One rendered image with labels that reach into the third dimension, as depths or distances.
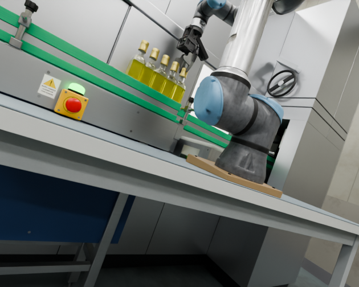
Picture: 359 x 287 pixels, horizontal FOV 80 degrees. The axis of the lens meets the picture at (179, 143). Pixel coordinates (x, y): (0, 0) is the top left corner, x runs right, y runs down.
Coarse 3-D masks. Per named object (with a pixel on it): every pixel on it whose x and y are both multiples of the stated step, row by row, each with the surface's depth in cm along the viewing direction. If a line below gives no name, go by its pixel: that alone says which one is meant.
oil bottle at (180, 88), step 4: (176, 84) 101; (180, 84) 102; (184, 84) 103; (176, 88) 101; (180, 88) 102; (184, 88) 103; (176, 92) 101; (180, 92) 102; (184, 92) 104; (172, 96) 101; (176, 96) 102; (180, 96) 103; (176, 100) 102; (180, 100) 103
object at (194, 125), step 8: (184, 112) 104; (176, 120) 103; (192, 120) 108; (200, 120) 111; (184, 128) 106; (192, 128) 109; (200, 128) 112; (208, 128) 115; (216, 128) 118; (200, 136) 113; (208, 136) 116; (216, 136) 120; (224, 136) 123; (224, 144) 124; (272, 160) 155
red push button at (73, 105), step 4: (68, 100) 57; (72, 100) 58; (76, 100) 58; (68, 104) 57; (72, 104) 58; (76, 104) 58; (80, 104) 59; (68, 108) 58; (72, 108) 58; (76, 108) 59; (80, 108) 59; (72, 112) 59
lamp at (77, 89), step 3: (72, 84) 62; (75, 84) 62; (78, 84) 62; (69, 87) 62; (72, 87) 61; (75, 87) 61; (78, 87) 62; (81, 87) 63; (69, 90) 61; (72, 90) 61; (75, 90) 61; (78, 90) 62; (81, 90) 63; (84, 90) 64; (78, 93) 62; (81, 93) 63
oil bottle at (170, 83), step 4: (168, 76) 98; (172, 76) 99; (168, 80) 98; (172, 80) 99; (164, 84) 98; (168, 84) 98; (172, 84) 99; (164, 88) 98; (168, 88) 99; (172, 88) 100; (164, 92) 98; (168, 92) 99; (172, 92) 100; (168, 96) 99
